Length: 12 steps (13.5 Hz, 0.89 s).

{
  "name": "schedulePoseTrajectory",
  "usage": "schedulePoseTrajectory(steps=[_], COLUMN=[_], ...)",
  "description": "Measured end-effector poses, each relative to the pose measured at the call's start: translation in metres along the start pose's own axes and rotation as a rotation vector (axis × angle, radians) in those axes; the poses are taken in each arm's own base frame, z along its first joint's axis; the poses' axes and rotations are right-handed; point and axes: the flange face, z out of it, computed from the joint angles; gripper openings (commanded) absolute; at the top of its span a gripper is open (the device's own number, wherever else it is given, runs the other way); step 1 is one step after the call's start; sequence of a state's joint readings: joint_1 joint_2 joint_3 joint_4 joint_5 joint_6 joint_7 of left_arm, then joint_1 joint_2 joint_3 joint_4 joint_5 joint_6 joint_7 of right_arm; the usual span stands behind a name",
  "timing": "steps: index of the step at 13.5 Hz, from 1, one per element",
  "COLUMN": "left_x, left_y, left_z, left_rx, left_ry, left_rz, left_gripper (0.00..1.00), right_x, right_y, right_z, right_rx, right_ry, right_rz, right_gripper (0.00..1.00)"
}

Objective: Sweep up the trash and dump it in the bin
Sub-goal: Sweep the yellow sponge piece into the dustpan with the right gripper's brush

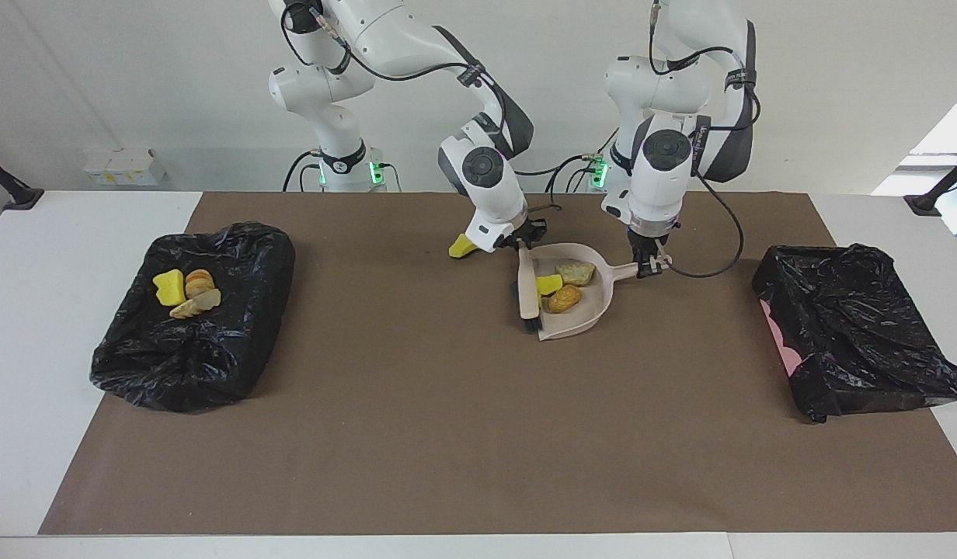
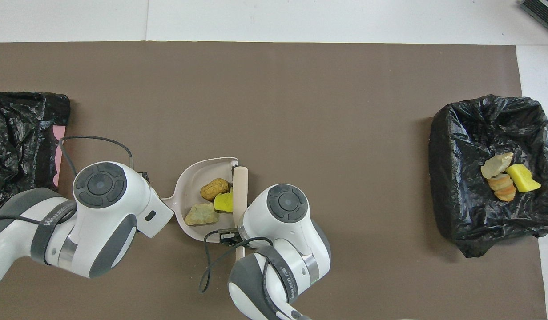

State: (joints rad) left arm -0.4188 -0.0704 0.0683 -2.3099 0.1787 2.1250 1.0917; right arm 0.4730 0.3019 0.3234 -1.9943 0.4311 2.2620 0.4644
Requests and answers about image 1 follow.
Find brown paper table mat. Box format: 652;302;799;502
38;191;957;536

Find black base cable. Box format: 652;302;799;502
282;150;325;193
525;153;605;195

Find beige brush black bristles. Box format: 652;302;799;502
513;242;544;335

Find black camera stand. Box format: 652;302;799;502
904;150;957;217
0;148;44;211

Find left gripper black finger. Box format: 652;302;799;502
631;233;664;279

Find white wall box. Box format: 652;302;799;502
83;148;167;187

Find black trash bag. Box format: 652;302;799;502
752;243;957;424
89;221;297;413

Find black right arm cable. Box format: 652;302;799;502
280;0;561;210

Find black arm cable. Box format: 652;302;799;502
280;0;561;210
649;0;747;279

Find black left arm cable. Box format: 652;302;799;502
649;0;747;279

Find pink bin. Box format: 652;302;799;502
760;299;804;375

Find brown bread roll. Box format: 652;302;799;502
547;284;583;314

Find beige plastic dustpan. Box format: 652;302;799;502
525;242;672;342

